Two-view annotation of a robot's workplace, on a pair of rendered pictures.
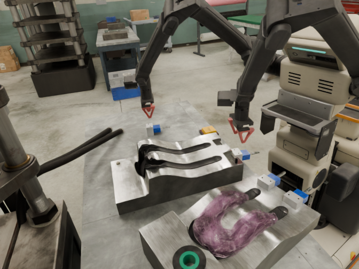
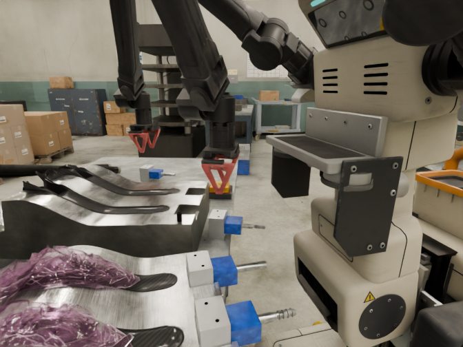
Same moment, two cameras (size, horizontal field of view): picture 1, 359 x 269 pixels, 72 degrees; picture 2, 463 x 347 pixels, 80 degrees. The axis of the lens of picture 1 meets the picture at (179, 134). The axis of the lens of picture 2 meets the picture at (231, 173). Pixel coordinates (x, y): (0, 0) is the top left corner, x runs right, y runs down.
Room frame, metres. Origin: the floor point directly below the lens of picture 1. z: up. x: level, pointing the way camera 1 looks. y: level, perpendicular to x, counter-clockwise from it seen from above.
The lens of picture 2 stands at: (0.32, -0.47, 1.14)
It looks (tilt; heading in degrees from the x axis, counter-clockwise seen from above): 17 degrees down; 18
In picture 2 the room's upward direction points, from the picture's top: straight up
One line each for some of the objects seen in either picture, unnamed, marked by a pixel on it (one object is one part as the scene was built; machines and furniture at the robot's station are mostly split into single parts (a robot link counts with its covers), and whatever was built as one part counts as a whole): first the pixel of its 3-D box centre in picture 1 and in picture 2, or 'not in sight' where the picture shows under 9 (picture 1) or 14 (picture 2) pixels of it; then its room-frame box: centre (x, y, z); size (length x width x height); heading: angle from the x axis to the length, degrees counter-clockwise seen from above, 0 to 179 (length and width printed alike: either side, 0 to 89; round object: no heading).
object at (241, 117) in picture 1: (241, 113); (222, 137); (0.89, -0.26, 1.04); 0.10 x 0.07 x 0.07; 10
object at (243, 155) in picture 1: (246, 154); (238, 225); (0.89, -0.29, 0.83); 0.13 x 0.05 x 0.05; 100
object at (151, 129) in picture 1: (158, 128); (158, 173); (1.20, 0.11, 0.83); 0.13 x 0.05 x 0.05; 98
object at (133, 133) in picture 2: (148, 109); (142, 139); (1.16, 0.15, 0.96); 0.07 x 0.07 x 0.09; 7
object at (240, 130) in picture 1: (242, 132); (220, 171); (0.86, -0.26, 0.97); 0.07 x 0.07 x 0.09; 10
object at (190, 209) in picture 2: (229, 158); (187, 217); (0.81, -0.20, 0.87); 0.05 x 0.05 x 0.04; 15
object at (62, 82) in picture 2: not in sight; (61, 82); (5.69, 5.59, 1.26); 0.42 x 0.33 x 0.29; 103
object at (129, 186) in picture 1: (173, 163); (100, 205); (0.81, 0.03, 0.87); 0.50 x 0.26 x 0.14; 105
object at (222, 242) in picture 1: (233, 215); (20, 302); (0.50, -0.14, 0.90); 0.26 x 0.18 x 0.08; 123
